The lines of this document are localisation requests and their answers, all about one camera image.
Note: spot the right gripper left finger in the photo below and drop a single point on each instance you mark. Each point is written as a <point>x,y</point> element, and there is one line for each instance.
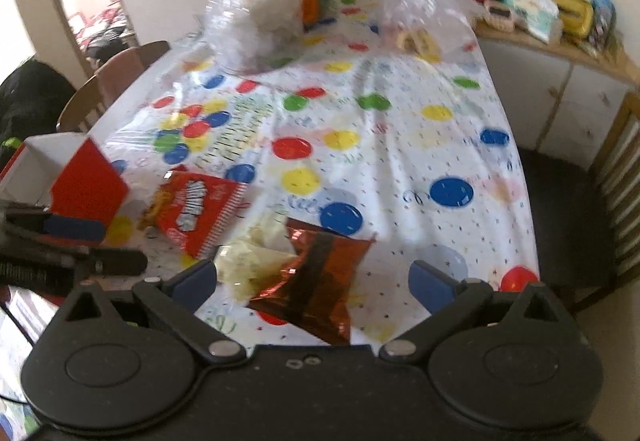
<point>171,307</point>

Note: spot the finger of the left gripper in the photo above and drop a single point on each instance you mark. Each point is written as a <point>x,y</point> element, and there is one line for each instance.
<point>75,226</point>
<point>110,261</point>

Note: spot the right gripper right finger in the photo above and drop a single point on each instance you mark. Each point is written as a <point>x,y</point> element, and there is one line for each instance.
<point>453,306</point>

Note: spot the pale yellow snack bag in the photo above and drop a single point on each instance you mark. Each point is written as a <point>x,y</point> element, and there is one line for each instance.
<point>250,263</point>

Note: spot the dark red chip bag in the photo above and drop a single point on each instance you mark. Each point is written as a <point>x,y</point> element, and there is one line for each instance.
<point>311,290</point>

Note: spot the red white cardboard box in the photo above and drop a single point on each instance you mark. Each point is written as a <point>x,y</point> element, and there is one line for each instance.
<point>69,174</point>

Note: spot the red pretzel snack bag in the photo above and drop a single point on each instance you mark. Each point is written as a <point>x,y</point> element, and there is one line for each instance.
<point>193,210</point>

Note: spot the black jacket on chair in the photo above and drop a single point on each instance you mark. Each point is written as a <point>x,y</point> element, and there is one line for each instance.
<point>32,98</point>

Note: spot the colourful polka dot tablecloth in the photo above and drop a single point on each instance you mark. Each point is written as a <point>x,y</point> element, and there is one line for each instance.
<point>353,136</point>

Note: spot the wooden slatted chair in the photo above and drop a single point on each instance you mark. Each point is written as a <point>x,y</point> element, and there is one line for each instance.
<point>586,221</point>

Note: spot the pink cloth on chair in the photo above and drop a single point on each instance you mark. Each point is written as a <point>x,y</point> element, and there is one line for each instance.
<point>122,70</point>

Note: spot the wooden chair with pink cloth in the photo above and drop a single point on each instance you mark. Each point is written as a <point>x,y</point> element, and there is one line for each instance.
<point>86,107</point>

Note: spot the white wooden cabinet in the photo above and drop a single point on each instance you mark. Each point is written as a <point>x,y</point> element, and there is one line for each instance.
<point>559,101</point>

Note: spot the clear bag with pastries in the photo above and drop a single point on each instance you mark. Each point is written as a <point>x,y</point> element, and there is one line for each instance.
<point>433,30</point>

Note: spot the large clear plastic bag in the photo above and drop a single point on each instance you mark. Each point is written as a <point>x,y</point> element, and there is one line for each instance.
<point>257,36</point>

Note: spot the white tissue pack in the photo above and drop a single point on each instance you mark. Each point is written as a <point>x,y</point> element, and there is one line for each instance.
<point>539,18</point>

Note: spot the yellow box on cabinet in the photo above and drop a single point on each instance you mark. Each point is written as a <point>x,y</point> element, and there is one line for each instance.
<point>577,17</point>

